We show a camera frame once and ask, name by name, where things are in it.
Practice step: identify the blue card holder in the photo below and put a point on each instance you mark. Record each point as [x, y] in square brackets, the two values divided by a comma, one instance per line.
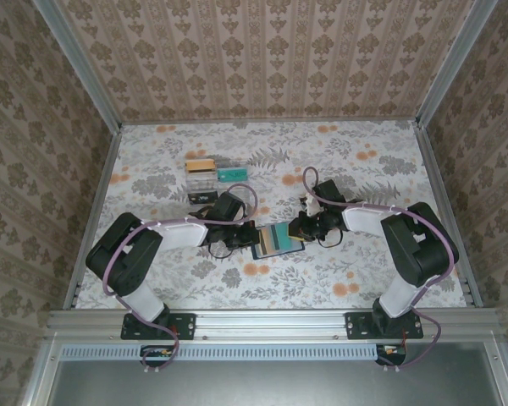
[294, 245]

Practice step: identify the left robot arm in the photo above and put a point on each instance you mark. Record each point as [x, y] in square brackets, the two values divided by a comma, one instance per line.
[123, 262]

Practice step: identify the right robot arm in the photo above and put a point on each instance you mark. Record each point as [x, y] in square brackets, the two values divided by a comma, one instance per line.
[419, 254]

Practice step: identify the black card white print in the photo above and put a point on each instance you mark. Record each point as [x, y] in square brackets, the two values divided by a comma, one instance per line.
[203, 197]

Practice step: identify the clear acrylic card organizer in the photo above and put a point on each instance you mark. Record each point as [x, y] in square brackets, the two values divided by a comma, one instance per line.
[201, 184]

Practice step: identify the orange card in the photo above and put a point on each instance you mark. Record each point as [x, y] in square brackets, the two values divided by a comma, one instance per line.
[200, 166]

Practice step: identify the grey metal sheet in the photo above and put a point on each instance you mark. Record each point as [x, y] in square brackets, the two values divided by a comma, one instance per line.
[271, 385]

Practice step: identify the black controller board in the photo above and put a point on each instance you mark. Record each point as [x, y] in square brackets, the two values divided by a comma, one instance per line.
[395, 353]
[152, 354]

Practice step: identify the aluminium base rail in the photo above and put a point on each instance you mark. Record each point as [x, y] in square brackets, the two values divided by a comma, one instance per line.
[271, 323]

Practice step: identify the aluminium side rail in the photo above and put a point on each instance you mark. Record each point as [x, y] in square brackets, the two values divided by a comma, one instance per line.
[434, 169]
[106, 169]

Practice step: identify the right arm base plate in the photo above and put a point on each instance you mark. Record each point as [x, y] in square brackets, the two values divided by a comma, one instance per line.
[357, 325]

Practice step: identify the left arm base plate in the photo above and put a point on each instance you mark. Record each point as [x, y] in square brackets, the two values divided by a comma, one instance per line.
[186, 325]

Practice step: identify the aluminium frame post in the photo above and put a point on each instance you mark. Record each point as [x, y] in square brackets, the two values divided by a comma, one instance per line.
[81, 67]
[453, 63]

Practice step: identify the aluminium frame leg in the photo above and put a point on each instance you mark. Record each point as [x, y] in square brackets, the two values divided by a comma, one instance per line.
[38, 376]
[503, 376]

